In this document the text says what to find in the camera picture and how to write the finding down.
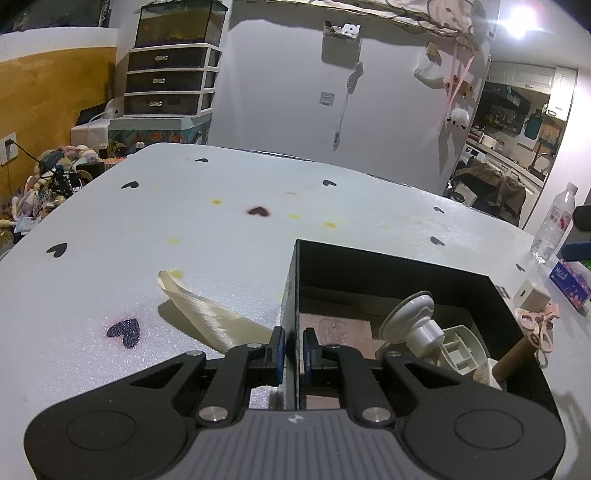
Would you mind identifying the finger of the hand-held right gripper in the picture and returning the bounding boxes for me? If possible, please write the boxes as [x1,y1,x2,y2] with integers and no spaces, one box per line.
[561,206,591,262]

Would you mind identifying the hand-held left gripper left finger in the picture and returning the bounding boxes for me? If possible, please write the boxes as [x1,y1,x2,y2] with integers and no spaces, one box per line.
[124,325,287,428]

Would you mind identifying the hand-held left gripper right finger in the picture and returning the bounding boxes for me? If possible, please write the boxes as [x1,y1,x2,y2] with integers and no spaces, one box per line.
[302,327,467,425]

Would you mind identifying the square wooden block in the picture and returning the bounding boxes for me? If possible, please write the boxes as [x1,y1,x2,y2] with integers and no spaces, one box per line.
[299,311,374,409]

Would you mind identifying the white suction knob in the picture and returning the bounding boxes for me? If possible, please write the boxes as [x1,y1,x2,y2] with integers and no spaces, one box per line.
[379,291,446,363]

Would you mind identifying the black box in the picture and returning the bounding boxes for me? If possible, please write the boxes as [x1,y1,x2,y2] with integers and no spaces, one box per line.
[281,239,563,418]

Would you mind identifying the wooden stamp with handle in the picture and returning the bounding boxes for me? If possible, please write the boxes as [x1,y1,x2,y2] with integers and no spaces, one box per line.
[473,333,542,387]

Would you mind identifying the white plastic divided tray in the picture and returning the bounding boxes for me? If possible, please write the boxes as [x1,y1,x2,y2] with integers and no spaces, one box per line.
[436,324,490,379]

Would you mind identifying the purple tissue box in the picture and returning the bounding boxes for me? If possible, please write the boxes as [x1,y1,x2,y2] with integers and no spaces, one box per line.
[549,259,591,315]

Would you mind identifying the clear water bottle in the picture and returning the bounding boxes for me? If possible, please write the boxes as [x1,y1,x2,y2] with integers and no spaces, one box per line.
[530,182,579,265]

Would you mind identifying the small white cube box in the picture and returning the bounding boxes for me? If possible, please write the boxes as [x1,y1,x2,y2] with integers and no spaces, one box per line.
[513,279,552,311]

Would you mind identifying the cream plastic strip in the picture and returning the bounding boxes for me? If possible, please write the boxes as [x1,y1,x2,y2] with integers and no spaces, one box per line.
[158,270,274,354]

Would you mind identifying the pink scissors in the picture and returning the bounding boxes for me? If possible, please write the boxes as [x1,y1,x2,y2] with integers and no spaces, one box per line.
[516,302,561,367]

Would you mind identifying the brown jacket on chair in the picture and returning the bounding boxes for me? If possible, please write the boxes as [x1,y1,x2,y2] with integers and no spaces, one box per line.
[450,161,527,222]

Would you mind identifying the pink ribbon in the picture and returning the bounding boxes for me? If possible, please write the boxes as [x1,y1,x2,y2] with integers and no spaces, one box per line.
[444,46,476,121]

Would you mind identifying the white hanging bag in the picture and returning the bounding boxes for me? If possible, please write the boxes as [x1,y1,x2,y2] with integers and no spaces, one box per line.
[414,51,444,88]

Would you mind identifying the round ceiling light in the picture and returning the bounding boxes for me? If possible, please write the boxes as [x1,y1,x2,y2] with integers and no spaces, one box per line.
[503,7,543,42]

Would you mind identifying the teal printed cabinet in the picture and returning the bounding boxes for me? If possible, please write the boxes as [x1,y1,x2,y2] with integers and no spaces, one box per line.
[108,115,213,148]

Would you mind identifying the pile of stuffed toys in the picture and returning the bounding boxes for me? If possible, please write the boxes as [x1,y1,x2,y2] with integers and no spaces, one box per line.
[0,143,125,232]

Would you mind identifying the printed blanket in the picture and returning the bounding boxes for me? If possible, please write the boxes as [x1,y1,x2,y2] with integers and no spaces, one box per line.
[286,0,499,40]

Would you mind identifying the white storage box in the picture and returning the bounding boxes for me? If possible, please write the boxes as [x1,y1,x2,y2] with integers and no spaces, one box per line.
[70,121,112,151]

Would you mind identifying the white plastic drawer unit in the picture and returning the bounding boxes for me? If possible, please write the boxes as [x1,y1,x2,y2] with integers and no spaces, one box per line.
[122,44,222,118]

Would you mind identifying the glass fish tank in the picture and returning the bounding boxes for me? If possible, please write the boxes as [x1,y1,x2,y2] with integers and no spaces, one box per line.
[135,0,229,49]

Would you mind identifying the hanging grey cord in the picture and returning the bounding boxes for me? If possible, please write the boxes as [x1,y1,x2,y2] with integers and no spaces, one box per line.
[333,60,365,151]

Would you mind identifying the wall bracket holder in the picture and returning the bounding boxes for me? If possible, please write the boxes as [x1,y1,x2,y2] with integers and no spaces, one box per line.
[323,21,362,42]

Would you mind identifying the white wall socket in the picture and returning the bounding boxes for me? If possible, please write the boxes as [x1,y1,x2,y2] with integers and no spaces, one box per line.
[0,131,19,166]

